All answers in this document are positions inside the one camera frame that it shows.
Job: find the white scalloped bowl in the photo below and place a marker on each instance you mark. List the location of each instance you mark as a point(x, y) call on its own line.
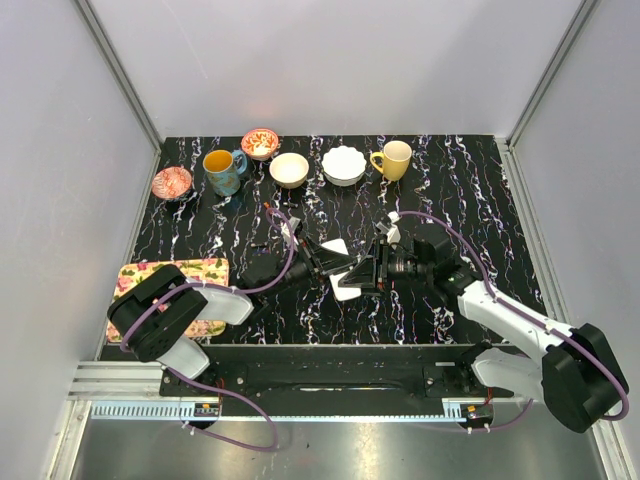
point(343, 166)

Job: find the yellow mug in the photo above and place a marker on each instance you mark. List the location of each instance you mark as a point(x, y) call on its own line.
point(393, 160)

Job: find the white battery cover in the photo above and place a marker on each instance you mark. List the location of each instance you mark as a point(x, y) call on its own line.
point(336, 245)

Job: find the blue patterned mug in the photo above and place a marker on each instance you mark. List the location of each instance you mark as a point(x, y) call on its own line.
point(225, 170)

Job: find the aluminium table edge rail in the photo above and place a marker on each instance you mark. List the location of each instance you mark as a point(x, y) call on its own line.
point(128, 379)

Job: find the floral rectangular tray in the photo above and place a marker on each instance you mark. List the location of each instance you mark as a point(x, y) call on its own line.
point(212, 270)

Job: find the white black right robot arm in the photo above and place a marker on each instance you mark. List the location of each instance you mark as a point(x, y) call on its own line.
point(520, 325)

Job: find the cream round bowl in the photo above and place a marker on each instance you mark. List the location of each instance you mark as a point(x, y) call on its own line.
point(289, 170)

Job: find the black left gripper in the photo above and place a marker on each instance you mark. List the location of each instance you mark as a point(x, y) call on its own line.
point(323, 260)

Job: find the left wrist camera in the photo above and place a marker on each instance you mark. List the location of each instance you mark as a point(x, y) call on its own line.
point(289, 228)

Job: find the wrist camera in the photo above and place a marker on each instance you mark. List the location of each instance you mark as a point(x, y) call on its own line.
point(289, 228)
point(389, 228)

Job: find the red patterned small dish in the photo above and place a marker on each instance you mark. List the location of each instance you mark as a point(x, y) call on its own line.
point(172, 183)

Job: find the aluminium corner frame post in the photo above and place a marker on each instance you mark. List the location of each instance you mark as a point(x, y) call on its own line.
point(570, 36)

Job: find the orange floral bowl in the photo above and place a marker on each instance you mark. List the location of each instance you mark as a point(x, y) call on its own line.
point(260, 143)

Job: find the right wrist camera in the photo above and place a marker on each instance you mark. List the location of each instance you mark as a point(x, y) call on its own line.
point(389, 228)

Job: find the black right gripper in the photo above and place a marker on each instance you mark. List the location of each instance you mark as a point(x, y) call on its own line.
point(363, 275)

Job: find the left aluminium frame post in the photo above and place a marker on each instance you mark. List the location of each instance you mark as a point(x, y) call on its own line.
point(111, 58)

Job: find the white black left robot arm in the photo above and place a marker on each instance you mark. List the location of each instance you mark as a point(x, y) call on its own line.
point(153, 317)

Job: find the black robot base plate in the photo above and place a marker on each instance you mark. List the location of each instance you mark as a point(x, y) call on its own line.
point(413, 371)

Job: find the white remote control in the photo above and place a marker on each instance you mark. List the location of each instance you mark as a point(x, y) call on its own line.
point(342, 294)

